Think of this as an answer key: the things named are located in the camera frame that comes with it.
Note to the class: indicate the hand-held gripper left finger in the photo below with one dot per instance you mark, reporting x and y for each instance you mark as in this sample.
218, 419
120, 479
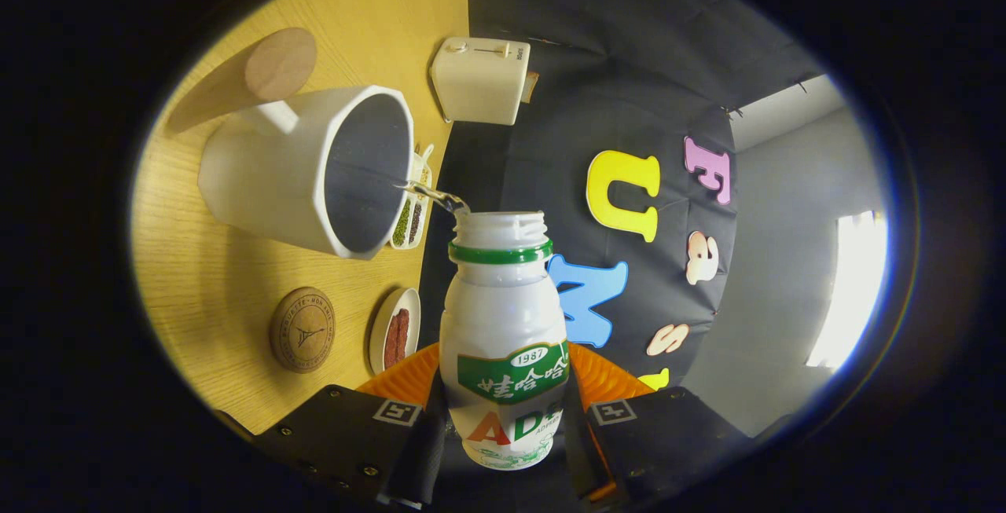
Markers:
424, 450

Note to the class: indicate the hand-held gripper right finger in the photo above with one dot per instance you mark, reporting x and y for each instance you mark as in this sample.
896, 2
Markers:
578, 450

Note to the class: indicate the white juice bottle green label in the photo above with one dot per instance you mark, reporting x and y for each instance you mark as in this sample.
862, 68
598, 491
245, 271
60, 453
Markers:
503, 316

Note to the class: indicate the round cork coaster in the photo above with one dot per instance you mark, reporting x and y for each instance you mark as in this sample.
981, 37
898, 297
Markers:
302, 330

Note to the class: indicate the poured juice stream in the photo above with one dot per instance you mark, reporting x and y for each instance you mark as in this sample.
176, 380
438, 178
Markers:
436, 197

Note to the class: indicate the red sausage piece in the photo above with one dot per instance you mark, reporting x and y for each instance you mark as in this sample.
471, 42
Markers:
402, 344
391, 332

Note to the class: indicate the white round plate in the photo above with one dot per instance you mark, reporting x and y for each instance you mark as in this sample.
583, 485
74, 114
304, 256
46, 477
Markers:
377, 336

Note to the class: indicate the white divided bean dish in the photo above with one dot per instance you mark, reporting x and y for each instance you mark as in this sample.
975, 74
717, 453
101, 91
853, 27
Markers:
402, 226

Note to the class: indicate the wooden table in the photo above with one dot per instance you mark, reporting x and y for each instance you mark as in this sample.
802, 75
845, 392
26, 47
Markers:
204, 285

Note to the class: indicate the bright ceiling light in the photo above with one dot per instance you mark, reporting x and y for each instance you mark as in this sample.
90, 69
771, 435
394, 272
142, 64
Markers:
853, 293

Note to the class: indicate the cream toaster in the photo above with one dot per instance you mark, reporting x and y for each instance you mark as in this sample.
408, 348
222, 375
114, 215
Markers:
479, 89

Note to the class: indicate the brown toast slice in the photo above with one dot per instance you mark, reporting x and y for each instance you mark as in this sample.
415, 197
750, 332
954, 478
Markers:
530, 87

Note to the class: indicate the black backdrop cloth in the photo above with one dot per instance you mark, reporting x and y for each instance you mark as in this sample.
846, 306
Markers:
629, 65

